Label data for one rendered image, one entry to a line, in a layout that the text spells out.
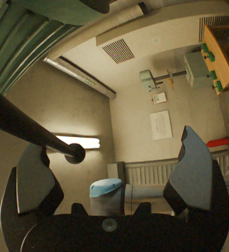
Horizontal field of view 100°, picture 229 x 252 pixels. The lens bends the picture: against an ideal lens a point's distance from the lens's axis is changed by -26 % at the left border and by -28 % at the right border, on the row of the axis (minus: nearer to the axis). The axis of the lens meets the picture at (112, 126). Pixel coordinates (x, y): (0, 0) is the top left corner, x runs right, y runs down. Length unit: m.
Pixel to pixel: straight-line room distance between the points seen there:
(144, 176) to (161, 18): 2.91
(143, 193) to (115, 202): 0.09
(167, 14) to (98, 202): 1.70
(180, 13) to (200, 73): 1.01
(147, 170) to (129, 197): 2.62
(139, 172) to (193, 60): 2.52
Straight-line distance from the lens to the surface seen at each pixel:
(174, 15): 1.63
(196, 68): 2.27
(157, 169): 2.98
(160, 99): 3.08
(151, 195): 0.44
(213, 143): 2.88
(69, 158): 0.20
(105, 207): 0.45
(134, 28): 1.58
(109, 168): 2.95
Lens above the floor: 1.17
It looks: 27 degrees up
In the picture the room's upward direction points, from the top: 101 degrees counter-clockwise
